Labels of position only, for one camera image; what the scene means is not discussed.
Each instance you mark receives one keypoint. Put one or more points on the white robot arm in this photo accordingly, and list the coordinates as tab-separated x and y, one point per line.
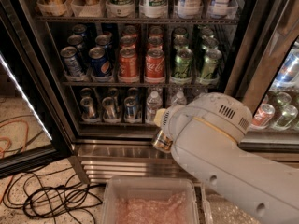
206	134

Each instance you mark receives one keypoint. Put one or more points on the small blue can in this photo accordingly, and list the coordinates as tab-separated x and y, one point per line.
131	110

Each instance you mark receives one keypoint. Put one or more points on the small silver can middle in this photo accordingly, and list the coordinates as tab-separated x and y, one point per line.
110	110

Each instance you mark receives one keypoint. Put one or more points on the small silver can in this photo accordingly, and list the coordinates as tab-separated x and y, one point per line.
89	111
110	110

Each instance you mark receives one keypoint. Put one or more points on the red Coca-Cola can front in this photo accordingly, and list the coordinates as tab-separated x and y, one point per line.
154	66

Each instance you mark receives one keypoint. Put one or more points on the orange red soda can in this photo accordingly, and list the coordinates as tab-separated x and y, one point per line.
128	66

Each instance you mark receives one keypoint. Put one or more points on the green can front left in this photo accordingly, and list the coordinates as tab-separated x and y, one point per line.
181	71

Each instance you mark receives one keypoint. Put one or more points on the small silver can left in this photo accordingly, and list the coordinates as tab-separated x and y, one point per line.
89	111

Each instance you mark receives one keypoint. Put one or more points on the metal fridge bottom grille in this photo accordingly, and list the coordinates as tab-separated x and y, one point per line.
102	161

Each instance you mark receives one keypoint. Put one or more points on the blue Pepsi can front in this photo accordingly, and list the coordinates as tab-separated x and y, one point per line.
100	64

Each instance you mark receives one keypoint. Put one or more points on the green can front right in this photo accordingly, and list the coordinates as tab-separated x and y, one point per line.
208	70

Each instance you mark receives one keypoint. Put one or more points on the white green orange can right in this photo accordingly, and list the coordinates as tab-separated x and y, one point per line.
153	8

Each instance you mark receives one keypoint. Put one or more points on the white green orange can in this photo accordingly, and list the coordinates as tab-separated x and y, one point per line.
120	8
153	8

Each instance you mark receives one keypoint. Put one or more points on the white blue can right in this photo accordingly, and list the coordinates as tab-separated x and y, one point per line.
220	9

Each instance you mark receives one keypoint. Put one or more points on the white blue can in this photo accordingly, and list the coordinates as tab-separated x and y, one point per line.
220	9
188	9

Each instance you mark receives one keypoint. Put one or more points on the open glass fridge door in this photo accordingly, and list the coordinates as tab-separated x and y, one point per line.
14	61

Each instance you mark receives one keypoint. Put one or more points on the water bottle left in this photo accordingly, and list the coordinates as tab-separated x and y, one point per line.
154	102

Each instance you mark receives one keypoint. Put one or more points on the water bottle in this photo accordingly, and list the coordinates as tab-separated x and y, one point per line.
179	99
154	102

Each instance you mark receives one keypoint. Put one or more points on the water bottle middle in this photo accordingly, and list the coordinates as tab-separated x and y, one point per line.
179	99

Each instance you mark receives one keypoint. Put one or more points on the clear bin pink wrap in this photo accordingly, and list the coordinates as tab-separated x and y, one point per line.
149	200

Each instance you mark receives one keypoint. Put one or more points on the clear bin bubble wrap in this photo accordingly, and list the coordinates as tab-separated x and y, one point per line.
220	211

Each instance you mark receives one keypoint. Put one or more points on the middle wire shelf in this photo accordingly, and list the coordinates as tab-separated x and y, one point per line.
118	84

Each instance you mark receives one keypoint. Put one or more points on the wire shelf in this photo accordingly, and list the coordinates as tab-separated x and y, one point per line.
137	20
118	84

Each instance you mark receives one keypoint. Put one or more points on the top wire shelf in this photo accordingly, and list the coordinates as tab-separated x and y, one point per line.
137	20

